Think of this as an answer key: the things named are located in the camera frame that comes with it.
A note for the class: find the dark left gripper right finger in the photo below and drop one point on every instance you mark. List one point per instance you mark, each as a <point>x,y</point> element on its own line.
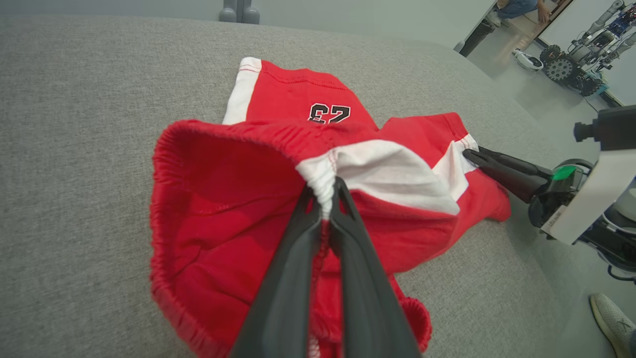
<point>370,308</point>

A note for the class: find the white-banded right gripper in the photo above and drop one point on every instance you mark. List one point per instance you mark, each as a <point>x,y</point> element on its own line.
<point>586,199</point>

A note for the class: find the wooden table with dark leg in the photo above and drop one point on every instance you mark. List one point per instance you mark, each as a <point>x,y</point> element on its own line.
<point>477,37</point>

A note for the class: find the red shorts with white stripes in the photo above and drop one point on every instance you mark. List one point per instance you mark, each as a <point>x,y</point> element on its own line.
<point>223,199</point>

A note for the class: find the seated person in jeans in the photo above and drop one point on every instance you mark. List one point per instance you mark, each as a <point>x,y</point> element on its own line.
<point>516,7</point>

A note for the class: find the wheeled robot with black tyres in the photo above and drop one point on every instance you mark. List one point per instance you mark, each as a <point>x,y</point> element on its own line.
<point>561,69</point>

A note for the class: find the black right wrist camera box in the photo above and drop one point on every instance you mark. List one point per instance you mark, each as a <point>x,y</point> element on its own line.
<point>616,129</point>

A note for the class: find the grey rounded metal stand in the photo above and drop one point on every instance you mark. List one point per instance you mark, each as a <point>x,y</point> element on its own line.
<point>239,11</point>

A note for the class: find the small white floor device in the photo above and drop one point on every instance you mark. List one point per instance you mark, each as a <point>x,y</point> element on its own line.
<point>527,60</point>

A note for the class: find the grey knit sneaker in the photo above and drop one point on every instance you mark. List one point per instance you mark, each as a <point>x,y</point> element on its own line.
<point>611,318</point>

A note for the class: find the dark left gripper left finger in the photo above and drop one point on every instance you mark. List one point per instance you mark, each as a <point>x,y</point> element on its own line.
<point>283,308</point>

